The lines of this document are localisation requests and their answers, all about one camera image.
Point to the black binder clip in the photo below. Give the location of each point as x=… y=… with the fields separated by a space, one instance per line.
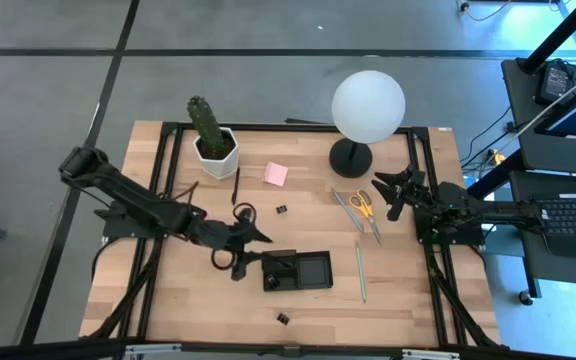
x=272 y=281
x=282 y=209
x=283 y=318

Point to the white faceted plant pot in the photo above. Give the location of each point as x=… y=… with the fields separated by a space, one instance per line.
x=223 y=165

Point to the black mesh desk organizer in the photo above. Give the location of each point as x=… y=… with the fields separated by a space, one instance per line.
x=313 y=272

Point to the black caster wheel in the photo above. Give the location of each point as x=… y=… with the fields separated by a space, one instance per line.
x=526 y=298

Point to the black power adapter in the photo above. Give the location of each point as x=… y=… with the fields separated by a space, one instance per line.
x=555 y=82

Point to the green cactus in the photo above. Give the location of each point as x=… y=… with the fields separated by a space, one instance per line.
x=205 y=125

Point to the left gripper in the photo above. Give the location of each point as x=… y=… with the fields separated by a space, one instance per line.
x=218 y=234

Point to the white globe table lamp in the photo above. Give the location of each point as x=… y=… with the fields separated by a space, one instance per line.
x=368 y=105

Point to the black camera rail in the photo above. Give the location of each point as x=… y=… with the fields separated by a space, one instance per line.
x=288 y=351

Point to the black monitor desk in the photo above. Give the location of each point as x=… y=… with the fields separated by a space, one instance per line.
x=543 y=150

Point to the black diagonal pole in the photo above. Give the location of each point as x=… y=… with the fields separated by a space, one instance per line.
x=563 y=32

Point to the pink sticky note pad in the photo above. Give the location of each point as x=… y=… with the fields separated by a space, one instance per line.
x=275 y=174

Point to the slim black marker pen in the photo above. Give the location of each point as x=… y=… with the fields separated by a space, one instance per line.
x=235 y=187

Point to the black keyboard desk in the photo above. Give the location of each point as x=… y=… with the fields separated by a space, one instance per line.
x=558 y=270

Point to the black aluminium table frame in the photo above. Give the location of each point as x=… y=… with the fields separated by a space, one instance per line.
x=268 y=127

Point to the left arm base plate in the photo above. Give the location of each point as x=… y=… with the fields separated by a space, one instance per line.
x=113 y=230

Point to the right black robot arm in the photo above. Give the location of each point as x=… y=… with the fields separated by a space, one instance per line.
x=493 y=212

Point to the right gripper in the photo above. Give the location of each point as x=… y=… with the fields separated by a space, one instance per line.
x=413 y=190

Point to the yellow plug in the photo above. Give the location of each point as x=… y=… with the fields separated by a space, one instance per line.
x=497 y=158

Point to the green pencil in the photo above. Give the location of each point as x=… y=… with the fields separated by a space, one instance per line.
x=361 y=272

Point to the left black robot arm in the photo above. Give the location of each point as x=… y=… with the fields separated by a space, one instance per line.
x=133 y=197

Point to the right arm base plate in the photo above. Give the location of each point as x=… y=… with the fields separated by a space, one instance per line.
x=458 y=240

